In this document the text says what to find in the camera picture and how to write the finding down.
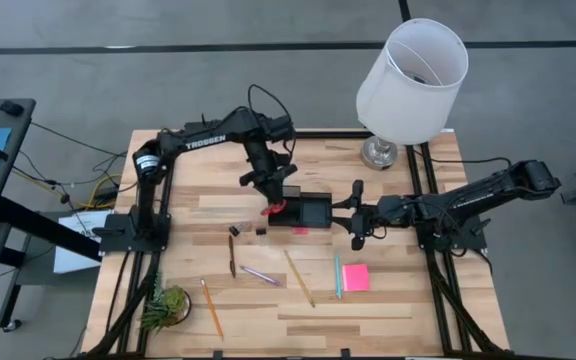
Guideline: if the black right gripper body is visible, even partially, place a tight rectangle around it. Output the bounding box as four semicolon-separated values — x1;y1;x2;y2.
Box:
346;179;387;251

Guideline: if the yellow cable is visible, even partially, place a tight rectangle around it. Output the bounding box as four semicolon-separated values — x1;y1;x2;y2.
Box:
77;172;122;210

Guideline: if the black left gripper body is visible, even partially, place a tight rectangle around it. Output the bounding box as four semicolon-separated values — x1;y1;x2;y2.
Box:
240;163;299;202

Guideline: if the black aluminium table frame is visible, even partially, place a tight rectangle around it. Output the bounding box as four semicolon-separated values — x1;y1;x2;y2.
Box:
80;128;512;360

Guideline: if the pink sticky note pad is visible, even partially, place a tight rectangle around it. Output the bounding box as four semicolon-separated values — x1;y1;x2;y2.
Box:
341;263;371;293

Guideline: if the dark brown pen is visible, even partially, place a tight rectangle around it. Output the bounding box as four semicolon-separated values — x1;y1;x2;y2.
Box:
227;234;237;279

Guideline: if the black computer mouse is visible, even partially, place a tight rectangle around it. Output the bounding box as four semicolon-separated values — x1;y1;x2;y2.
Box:
0;99;25;117

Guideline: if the orange pencil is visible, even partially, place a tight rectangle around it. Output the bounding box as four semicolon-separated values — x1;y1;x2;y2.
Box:
199;278;225;342

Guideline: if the yellow pencil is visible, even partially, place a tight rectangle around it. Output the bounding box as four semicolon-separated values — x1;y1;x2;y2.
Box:
282;249;317;309

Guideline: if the black mesh desk organizer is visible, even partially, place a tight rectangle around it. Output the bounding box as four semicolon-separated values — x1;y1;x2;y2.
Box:
267;185;334;230

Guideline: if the potted green succulent plant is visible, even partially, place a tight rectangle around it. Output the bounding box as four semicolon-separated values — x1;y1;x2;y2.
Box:
140;271;193;334

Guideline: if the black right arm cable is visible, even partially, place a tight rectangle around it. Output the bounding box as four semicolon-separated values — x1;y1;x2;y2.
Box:
412;144;514;170

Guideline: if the white paper sheet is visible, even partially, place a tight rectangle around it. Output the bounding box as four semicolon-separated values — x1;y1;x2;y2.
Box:
52;209;114;275

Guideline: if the black side desk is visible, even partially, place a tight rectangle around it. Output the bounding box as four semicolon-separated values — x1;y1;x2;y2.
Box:
0;98;102;334

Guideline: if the black floor cable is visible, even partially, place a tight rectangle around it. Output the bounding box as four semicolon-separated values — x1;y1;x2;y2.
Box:
11;121;129;206

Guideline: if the purple pen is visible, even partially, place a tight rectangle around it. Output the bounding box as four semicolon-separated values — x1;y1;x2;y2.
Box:
239;264;282;287

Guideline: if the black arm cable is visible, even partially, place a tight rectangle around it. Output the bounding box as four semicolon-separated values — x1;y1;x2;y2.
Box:
412;144;514;170
246;83;297;157

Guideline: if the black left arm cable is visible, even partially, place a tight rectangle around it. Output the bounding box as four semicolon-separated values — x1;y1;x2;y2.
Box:
246;83;297;157

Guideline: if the silver table lamp white shade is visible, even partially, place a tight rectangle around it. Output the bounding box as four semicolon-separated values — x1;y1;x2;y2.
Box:
355;17;470;171

